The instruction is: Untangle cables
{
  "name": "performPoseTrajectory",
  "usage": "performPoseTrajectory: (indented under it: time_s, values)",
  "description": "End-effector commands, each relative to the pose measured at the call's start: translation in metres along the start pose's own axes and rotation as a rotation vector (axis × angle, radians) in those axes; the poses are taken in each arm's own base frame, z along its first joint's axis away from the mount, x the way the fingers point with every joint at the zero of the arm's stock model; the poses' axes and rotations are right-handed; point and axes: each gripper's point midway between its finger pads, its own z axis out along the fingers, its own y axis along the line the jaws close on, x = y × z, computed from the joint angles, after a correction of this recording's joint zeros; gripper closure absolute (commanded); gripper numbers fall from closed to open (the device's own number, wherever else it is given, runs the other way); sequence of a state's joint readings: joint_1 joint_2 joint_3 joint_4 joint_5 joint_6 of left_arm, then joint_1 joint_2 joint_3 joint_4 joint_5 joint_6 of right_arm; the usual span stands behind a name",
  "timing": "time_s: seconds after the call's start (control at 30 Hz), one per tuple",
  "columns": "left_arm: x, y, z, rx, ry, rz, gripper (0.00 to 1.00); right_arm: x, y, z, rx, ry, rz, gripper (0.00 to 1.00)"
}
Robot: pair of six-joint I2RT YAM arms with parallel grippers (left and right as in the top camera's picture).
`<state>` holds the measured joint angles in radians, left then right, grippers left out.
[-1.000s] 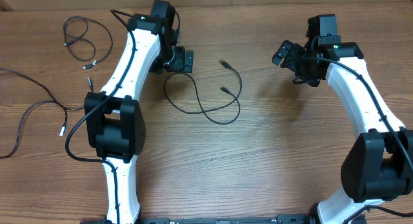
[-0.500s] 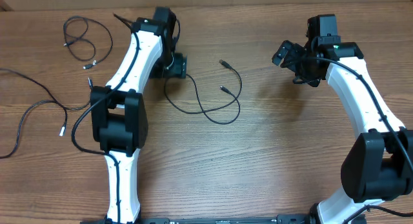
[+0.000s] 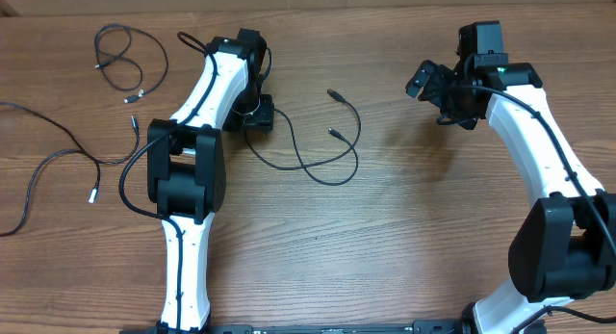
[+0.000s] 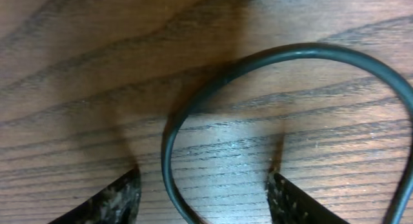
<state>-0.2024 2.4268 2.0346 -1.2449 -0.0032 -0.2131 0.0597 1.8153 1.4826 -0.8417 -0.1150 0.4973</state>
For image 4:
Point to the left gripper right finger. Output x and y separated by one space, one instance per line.
289 204

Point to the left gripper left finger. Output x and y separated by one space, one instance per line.
118 203

